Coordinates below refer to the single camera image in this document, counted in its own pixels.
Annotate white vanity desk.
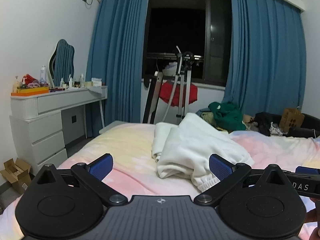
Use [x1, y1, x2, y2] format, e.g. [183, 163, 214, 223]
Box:
[9, 85, 108, 175]

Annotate white bench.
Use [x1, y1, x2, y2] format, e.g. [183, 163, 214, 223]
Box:
[99, 120, 130, 136]

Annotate black sofa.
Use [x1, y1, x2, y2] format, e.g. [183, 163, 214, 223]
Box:
[255, 112, 320, 138]

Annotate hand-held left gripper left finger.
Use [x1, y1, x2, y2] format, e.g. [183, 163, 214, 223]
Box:
[25, 153, 128, 207]

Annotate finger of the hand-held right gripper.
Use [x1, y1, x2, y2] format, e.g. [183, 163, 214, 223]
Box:
[295, 166, 320, 175]

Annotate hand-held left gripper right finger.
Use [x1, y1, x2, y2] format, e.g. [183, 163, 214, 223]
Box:
[194, 154, 300, 208]

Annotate wavy framed mirror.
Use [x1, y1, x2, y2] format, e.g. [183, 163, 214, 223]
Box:
[49, 39, 75, 88]

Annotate red cloth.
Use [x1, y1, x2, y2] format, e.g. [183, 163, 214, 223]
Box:
[159, 80, 198, 105]

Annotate open cardboard box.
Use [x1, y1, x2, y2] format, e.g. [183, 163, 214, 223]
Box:
[0, 158, 33, 195]

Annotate green garment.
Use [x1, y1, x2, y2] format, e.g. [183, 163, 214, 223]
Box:
[209, 102, 247, 131]

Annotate yellowish clothes pile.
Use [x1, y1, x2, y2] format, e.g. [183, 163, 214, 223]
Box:
[196, 108, 217, 127]

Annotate black clothes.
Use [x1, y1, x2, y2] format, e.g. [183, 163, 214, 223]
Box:
[253, 112, 288, 137]

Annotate white pants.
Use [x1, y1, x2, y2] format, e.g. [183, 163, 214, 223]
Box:
[151, 112, 255, 193]

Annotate orange tray box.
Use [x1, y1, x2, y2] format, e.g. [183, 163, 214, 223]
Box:
[11, 86, 50, 97]

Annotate dark window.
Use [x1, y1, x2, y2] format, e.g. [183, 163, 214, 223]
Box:
[142, 0, 233, 87]

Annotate brown paper bag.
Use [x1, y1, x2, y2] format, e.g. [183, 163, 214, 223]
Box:
[279, 108, 305, 133]

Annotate metal drying rail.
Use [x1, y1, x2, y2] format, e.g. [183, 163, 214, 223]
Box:
[146, 52, 204, 61]

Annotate person's right hand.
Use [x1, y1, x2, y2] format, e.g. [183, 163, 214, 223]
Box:
[305, 197, 320, 232]

